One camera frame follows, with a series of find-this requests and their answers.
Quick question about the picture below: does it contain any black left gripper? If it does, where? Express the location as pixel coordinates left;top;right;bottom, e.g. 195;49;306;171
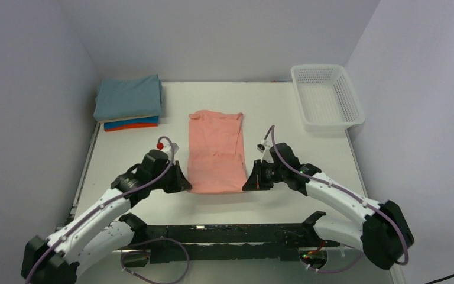
151;160;192;193

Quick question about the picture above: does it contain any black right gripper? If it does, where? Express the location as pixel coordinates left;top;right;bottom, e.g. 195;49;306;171
243;159;287;191

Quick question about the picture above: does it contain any pink t shirt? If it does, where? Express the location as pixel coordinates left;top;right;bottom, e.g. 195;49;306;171
187;110;247;195

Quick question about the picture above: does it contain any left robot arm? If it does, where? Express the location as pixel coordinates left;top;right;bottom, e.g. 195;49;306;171
21;143;192;283

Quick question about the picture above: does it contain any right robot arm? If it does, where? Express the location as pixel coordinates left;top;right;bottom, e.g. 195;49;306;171
242;141;414;270

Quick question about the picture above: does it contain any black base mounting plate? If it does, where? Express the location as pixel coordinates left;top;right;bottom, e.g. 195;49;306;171
124;223;339;264

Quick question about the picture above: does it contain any blue folded t shirt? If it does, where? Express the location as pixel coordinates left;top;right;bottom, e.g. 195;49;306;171
103;116;159;131

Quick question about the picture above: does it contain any orange folded t shirt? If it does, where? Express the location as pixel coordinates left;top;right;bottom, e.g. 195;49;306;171
103;123;158;132

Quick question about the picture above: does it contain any white plastic basket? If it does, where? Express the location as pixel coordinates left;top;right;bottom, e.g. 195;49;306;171
290;64;365;132

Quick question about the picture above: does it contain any teal folded t shirt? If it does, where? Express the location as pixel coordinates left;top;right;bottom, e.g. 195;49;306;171
93;74;163;122

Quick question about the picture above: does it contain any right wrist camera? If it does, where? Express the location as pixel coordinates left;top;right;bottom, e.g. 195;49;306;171
257;139;273;163

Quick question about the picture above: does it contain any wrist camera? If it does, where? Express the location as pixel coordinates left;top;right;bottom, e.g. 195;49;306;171
257;139;273;163
156;142;179;156

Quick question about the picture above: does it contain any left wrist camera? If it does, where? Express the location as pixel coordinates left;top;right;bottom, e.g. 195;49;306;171
156;142;179;156

